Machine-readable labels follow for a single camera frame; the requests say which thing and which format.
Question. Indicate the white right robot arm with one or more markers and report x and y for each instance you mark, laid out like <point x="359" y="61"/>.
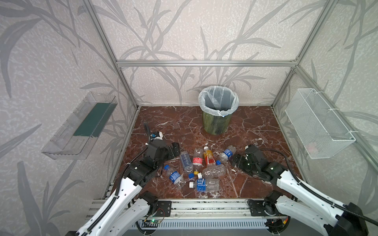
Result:
<point x="308" y="205"/>

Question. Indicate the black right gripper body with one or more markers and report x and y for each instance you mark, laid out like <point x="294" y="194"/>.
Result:
<point x="239" y="161"/>

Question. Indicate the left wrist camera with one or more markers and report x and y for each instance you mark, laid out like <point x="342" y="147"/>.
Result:
<point x="156" y="135"/>

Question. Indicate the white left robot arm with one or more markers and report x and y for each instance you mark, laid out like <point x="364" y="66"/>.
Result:
<point x="128" y="204"/>

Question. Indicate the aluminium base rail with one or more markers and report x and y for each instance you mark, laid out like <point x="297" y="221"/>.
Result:
<point x="207" y="214"/>

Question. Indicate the orange drink bottle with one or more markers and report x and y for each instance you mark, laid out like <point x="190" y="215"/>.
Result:
<point x="208" y="157"/>

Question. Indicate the white plastic bin liner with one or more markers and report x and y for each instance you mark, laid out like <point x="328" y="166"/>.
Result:
<point x="218" y="101"/>

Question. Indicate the clear ribbed bottle blue cap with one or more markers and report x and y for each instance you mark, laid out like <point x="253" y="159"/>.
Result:
<point x="187" y="164"/>

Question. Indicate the clear acrylic wall shelf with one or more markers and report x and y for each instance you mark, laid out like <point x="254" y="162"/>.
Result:
<point x="78" y="135"/>

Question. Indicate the small bottle blue label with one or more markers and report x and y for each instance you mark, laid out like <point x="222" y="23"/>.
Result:
<point x="226" y="155"/>

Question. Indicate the white wire mesh basket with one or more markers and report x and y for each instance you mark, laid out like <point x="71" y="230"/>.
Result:
<point x="319" y="128"/>

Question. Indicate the green circuit board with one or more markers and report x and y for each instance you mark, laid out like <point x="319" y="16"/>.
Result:
<point x="152" y="223"/>

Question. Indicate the clear bottle red label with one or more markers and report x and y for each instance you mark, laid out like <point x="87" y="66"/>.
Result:
<point x="197" y="160"/>

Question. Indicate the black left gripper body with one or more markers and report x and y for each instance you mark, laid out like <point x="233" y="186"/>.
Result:
<point x="173" y="150"/>

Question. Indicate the clear bottle blue white label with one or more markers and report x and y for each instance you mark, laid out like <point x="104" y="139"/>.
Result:
<point x="205" y="185"/>

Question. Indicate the clear bottle white cap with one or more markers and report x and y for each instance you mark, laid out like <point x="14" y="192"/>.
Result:
<point x="212" y="172"/>

